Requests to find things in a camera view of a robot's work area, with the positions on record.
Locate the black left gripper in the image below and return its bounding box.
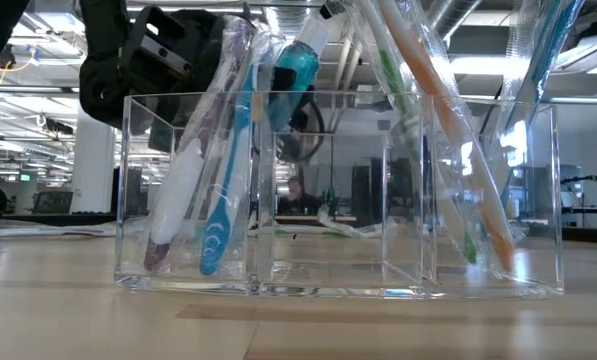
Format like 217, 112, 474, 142
79, 7, 324, 151

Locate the teal mouthwash bottle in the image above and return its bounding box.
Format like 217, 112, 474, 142
266, 12, 333, 134

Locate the green toothbrush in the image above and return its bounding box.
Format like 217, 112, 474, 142
316, 207, 397, 240
357, 0, 479, 266

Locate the blue toothbrush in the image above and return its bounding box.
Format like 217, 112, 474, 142
197, 59, 274, 277
497, 0, 587, 211

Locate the orange toothbrush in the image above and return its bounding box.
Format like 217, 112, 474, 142
375, 0, 518, 274

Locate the person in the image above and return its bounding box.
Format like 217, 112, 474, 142
276, 174, 325, 217

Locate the black cabinet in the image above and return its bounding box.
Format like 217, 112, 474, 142
110, 167, 144, 216
350, 157, 424, 229

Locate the clear acrylic organizer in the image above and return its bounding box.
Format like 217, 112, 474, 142
113, 91, 565, 301

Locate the white ceiling light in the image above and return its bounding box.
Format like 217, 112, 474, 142
447, 29, 597, 76

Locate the white pillar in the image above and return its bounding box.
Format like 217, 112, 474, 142
70, 102, 118, 217

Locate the black ceiling device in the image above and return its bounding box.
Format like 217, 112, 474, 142
42, 118, 74, 136

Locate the dark computer monitor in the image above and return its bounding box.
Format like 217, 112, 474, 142
31, 189, 75, 216

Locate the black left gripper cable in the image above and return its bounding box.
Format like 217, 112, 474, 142
276, 97, 328, 164

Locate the silver ceiling duct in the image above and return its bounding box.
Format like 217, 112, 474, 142
420, 0, 484, 46

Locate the yellow hanging cable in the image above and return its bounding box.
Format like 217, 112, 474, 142
0, 45, 37, 85

